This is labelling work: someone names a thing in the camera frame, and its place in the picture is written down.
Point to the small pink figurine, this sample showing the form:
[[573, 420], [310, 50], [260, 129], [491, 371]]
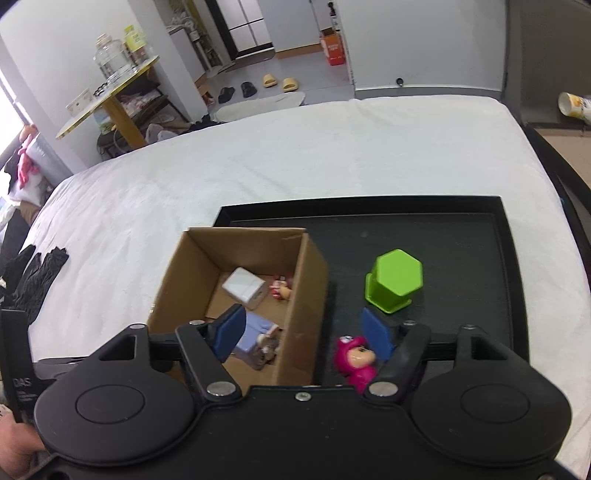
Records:
[[281, 290]]

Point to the printed paper cup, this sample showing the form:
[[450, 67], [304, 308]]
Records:
[[575, 107]]

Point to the black glove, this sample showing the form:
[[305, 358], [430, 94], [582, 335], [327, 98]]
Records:
[[16, 272], [46, 277]]

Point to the white charger plug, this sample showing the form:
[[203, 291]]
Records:
[[242, 286]]

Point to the black slipper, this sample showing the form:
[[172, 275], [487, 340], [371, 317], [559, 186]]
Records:
[[226, 95], [248, 89]]

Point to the pink plush toy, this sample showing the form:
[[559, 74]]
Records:
[[25, 157]]

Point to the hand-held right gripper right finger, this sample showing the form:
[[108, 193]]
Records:
[[376, 333]]

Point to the yellow wooden table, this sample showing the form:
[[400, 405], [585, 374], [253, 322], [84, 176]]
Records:
[[115, 85]]

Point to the yellow-lidded jar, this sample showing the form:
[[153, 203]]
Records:
[[137, 44]]

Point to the magenta hooded doll toy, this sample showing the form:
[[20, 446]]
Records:
[[353, 365]]

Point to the silver refrigerator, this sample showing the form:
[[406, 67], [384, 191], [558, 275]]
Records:
[[247, 27]]

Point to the black rectangular tray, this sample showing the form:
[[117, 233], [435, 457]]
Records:
[[461, 258]]

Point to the green hexagonal cup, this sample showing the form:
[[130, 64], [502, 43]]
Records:
[[397, 277]]

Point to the grey cabinet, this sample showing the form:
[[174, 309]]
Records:
[[549, 55]]

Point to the person's left hand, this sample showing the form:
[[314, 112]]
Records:
[[18, 447]]

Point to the white appliance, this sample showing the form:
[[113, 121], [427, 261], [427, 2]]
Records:
[[184, 50]]

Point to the small white box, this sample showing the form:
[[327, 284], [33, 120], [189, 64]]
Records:
[[79, 101]]

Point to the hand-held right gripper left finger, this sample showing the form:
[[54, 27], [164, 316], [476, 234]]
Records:
[[231, 333]]

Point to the white plastic bag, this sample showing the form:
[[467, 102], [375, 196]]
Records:
[[159, 134]]

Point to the lavender toy block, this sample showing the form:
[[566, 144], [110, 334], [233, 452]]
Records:
[[254, 333]]

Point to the clear glass jar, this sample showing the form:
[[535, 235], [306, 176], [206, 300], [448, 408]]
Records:
[[113, 57]]

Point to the yellow slipper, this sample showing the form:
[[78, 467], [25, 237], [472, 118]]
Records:
[[290, 85], [269, 81]]

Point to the white floor rug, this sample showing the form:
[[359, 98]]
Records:
[[263, 105]]

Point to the orange cardboard box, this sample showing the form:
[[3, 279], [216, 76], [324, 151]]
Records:
[[333, 48]]

